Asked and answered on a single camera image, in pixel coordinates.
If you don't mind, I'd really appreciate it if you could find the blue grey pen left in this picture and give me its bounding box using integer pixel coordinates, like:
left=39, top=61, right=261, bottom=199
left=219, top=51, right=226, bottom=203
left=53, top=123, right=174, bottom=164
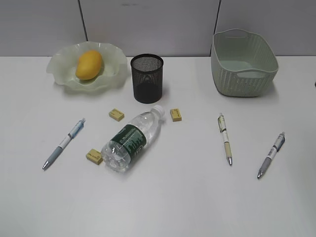
left=42, top=118, right=86, bottom=170

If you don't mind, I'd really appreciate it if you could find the black mesh pen holder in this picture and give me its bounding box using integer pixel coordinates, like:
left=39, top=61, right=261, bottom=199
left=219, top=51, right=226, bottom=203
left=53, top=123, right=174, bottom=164
left=130, top=54, right=163, bottom=104

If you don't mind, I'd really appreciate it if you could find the beige white pen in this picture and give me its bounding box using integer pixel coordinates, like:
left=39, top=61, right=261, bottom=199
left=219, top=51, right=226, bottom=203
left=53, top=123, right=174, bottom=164
left=218, top=113, right=233, bottom=166

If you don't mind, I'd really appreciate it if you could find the yellow eraser upper right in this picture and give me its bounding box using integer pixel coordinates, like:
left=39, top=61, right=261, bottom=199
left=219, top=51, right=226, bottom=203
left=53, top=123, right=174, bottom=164
left=170, top=108, right=182, bottom=122

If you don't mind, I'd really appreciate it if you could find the pale green woven basket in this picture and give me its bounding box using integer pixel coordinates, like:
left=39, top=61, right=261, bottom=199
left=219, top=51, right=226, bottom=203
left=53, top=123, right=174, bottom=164
left=211, top=29, right=278, bottom=97

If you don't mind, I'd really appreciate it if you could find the pale green wavy plate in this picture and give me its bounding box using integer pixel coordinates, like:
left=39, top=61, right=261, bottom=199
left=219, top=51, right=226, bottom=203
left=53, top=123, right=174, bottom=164
left=46, top=41, right=127, bottom=93

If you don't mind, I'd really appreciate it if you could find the clear water bottle green label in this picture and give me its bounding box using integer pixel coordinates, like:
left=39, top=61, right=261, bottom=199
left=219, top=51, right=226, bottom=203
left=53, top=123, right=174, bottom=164
left=101, top=105, right=165, bottom=172

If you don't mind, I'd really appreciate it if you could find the yellow eraser upper left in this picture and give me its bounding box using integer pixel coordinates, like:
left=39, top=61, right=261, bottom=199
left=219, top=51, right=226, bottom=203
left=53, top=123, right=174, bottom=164
left=109, top=108, right=125, bottom=121

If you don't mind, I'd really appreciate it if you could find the yellow eraser lower left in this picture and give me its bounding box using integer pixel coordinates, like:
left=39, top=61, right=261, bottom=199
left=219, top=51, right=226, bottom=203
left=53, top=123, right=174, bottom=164
left=86, top=149, right=103, bottom=165

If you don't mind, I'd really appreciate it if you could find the yellow eraser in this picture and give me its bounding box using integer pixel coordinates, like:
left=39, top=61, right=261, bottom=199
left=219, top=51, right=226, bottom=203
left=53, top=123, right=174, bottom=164
left=109, top=108, right=125, bottom=121
left=170, top=108, right=182, bottom=122
left=86, top=149, right=103, bottom=165

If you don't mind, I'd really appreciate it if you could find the yellow mango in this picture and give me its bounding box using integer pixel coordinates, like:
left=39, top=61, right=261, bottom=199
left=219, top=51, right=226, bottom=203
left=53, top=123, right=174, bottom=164
left=76, top=50, right=102, bottom=80

